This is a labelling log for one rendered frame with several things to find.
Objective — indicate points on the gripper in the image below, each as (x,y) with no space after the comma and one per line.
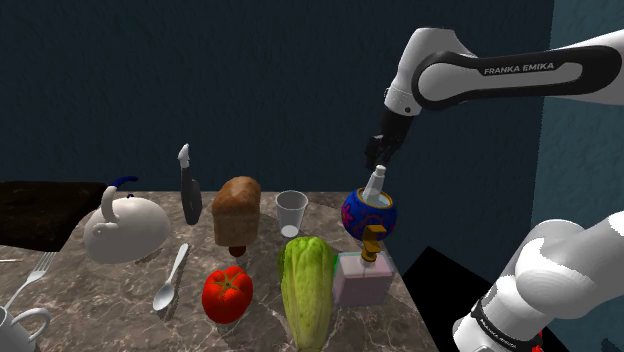
(392,131)

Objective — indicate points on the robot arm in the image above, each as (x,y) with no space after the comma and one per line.
(551,273)

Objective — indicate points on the white small bottle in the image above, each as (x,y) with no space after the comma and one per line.
(375,185)

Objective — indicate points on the blue painted round vase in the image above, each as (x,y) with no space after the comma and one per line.
(358,219)

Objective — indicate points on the grey translucent cup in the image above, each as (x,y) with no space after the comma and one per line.
(291,207)

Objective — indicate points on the pink soap dispenser gold pump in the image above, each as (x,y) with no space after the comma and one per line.
(363,280)

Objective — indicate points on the brown bread loaf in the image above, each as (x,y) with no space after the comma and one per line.
(237,209)

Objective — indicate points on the green romaine lettuce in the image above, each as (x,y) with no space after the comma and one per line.
(306,287)

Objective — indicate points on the small red-brown round thing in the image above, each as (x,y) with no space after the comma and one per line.
(237,251)

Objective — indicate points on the black and white peeler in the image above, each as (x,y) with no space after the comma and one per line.
(191,197)

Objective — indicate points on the red tomato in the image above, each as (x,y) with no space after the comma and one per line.
(227,295)

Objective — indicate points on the silver spoon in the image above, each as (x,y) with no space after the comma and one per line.
(167,292)

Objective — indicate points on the silver fork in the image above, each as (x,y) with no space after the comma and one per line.
(34,275)

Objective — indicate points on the white mug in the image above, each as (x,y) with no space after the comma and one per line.
(14,331)

